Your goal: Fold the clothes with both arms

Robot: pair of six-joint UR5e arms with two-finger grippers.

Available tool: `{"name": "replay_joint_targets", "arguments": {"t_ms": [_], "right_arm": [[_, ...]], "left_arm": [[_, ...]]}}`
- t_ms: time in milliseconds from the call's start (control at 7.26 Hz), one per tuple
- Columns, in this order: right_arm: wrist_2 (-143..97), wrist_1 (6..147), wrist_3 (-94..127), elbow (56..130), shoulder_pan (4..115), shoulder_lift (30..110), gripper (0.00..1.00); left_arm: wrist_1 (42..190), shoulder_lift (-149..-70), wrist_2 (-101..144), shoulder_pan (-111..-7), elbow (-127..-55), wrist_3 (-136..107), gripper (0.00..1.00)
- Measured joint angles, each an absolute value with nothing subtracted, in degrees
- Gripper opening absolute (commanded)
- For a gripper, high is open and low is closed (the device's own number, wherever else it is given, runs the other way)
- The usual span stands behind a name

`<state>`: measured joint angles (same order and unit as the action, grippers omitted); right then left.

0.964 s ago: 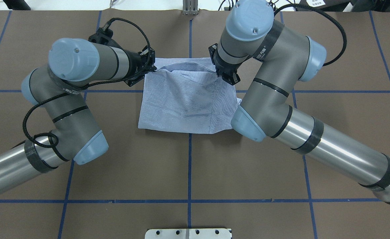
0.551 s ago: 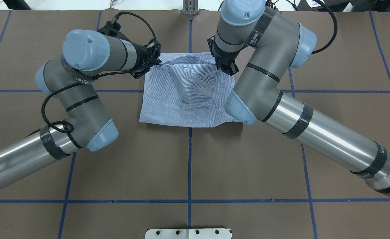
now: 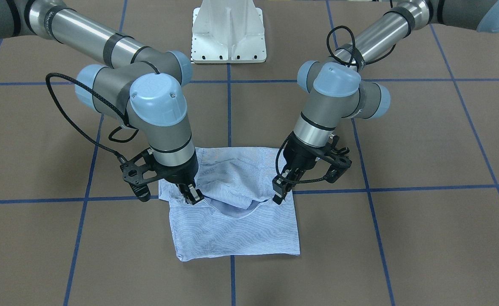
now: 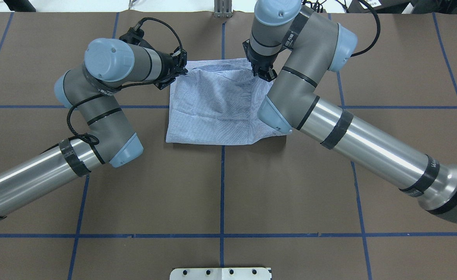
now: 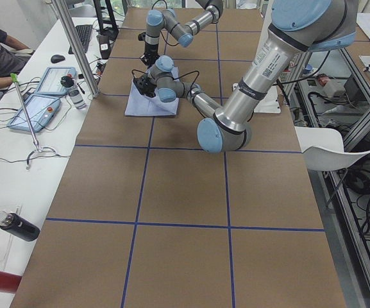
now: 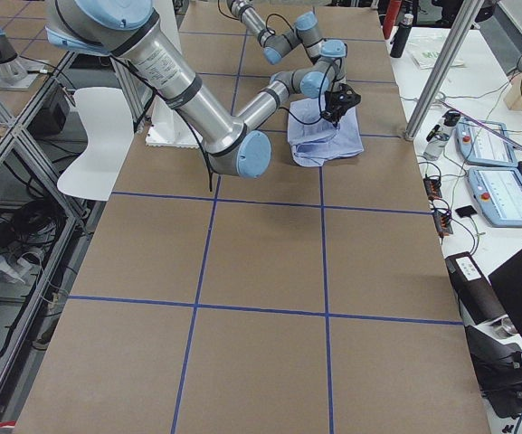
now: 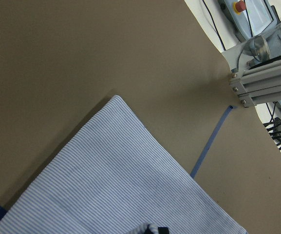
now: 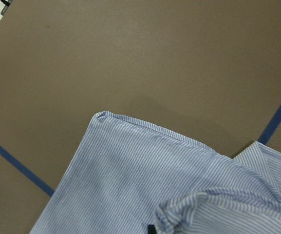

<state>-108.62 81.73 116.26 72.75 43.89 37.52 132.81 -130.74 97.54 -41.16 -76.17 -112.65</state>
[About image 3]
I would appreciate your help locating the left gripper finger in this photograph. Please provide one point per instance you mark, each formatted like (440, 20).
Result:
(280, 194)

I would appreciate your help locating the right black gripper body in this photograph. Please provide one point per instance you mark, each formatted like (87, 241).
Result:
(180, 173)

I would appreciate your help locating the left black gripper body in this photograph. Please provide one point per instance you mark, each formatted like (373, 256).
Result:
(299, 158)

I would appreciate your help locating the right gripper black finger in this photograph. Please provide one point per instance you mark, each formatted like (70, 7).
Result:
(184, 191)
(192, 194)

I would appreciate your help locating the light blue striped shirt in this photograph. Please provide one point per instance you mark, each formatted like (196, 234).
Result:
(237, 215)

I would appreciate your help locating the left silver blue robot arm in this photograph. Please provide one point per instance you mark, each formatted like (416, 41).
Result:
(337, 91)

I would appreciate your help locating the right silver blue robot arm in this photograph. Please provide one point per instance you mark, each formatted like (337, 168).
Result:
(133, 83)

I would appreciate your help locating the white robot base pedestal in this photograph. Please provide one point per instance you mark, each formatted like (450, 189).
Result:
(228, 32)

